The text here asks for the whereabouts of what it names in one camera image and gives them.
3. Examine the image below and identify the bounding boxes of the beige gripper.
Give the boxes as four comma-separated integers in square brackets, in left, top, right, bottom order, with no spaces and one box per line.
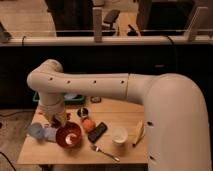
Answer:
[38,102,67,125]

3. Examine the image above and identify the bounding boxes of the dark grape bunch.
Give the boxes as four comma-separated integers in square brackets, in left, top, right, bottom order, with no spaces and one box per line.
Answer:
[51,119,61,128]

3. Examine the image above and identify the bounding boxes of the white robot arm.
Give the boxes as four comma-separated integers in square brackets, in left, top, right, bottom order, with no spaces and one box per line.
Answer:
[27,59,213,171]

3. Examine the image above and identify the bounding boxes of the red bowl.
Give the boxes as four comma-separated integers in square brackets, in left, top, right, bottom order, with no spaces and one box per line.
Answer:
[56,122,82,148]

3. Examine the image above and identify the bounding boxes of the green plastic bin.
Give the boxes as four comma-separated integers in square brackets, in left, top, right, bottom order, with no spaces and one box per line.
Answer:
[32,91,86,105]

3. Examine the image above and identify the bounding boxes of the clear plastic bag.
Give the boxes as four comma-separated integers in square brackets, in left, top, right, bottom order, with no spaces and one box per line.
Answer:
[44,124,57,142]

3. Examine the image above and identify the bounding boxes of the small black round container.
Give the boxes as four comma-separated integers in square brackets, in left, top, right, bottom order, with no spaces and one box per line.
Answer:
[77,107,89,118]

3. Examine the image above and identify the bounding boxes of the orange fruit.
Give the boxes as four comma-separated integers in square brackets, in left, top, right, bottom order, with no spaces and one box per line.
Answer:
[82,119,96,132]

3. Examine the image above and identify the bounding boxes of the small dark square object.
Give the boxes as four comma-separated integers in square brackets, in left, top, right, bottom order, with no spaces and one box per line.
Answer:
[90,96,101,103]

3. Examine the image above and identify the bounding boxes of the black remote control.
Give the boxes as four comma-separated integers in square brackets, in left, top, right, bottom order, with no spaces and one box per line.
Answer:
[88,122,107,143]

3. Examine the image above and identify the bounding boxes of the wooden table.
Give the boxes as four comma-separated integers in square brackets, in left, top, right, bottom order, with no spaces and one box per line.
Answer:
[17,99,148,165]

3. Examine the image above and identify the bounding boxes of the white railing bar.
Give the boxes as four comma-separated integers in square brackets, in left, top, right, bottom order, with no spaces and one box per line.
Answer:
[0,35,213,47]

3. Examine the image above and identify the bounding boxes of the white paper cup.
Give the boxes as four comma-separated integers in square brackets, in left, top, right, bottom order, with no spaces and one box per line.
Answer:
[112,127,128,145]

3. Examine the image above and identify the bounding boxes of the banana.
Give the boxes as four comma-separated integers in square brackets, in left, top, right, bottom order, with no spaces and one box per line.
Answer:
[132,121,144,147]

